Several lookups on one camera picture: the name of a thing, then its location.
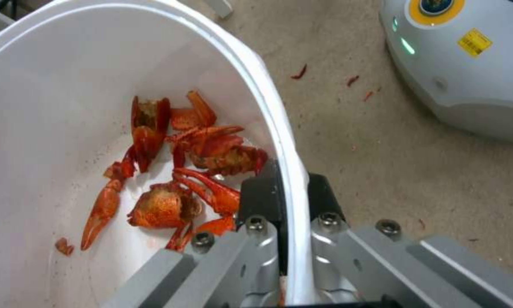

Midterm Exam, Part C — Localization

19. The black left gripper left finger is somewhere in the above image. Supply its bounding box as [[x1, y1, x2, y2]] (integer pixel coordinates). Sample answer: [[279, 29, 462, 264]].
[[103, 159, 290, 308]]

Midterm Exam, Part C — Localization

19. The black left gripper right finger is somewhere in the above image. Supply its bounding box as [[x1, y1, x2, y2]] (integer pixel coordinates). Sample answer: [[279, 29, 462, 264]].
[[307, 173, 513, 308]]

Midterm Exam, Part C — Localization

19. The white round plastic container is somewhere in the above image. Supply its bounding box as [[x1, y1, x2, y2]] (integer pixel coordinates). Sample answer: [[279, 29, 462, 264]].
[[0, 0, 318, 308]]

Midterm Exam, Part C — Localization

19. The red crayfish legs piece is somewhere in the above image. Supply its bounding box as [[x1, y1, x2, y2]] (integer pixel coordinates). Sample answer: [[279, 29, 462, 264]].
[[165, 214, 237, 252]]

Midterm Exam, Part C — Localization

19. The red crayfish body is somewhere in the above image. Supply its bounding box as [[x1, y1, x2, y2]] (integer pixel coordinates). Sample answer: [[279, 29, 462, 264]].
[[165, 125, 269, 178]]

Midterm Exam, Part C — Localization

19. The orange crayfish head shell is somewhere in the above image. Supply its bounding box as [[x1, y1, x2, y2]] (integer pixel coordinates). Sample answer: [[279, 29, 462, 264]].
[[125, 182, 205, 229]]

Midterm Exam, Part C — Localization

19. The red crayfish claw piece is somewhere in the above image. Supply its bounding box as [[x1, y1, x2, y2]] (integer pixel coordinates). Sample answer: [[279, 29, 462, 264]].
[[170, 90, 218, 130]]

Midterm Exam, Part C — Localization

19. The red crayfish head shell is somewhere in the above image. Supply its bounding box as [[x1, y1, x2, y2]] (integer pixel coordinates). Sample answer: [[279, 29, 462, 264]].
[[129, 95, 172, 173]]

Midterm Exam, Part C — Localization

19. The red crayfish shell piece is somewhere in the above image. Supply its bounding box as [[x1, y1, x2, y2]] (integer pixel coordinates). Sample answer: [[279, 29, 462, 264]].
[[102, 154, 137, 181]]

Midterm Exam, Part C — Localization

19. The orange crayfish claw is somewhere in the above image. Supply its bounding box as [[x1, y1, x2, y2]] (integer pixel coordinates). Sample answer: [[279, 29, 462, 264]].
[[80, 179, 123, 252]]

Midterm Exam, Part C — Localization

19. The white robot front shell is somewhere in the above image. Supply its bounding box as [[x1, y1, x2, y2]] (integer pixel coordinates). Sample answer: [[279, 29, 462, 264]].
[[378, 0, 513, 142]]

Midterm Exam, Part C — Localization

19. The small orange shell fragment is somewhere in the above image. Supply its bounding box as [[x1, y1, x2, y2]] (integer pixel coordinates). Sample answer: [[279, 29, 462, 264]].
[[54, 237, 75, 257]]

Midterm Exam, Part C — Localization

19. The grey furniture leg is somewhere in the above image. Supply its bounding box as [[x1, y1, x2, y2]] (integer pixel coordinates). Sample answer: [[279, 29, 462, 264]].
[[209, 0, 235, 19]]

